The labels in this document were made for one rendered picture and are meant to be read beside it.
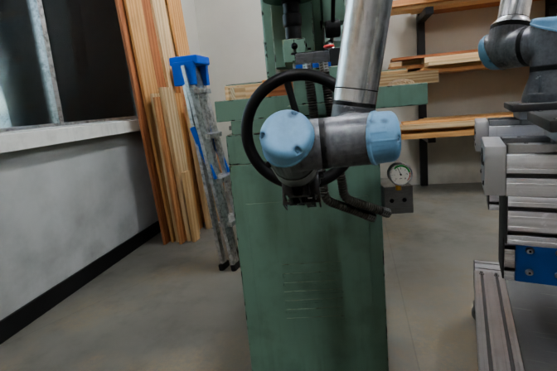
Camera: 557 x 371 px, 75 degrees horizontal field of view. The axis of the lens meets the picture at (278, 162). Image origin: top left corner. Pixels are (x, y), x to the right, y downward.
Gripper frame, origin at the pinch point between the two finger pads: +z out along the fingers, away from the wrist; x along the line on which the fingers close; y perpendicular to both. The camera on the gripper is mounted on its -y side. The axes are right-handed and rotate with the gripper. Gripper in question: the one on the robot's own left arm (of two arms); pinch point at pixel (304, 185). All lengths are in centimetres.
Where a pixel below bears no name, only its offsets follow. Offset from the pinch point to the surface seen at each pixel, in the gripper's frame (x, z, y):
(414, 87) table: 31.6, 13.3, -28.9
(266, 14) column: -11, 26, -73
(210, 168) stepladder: -55, 95, -40
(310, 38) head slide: 4, 24, -58
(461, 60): 111, 165, -130
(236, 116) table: -18.8, 11.9, -25.6
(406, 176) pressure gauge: 26.5, 19.0, -5.1
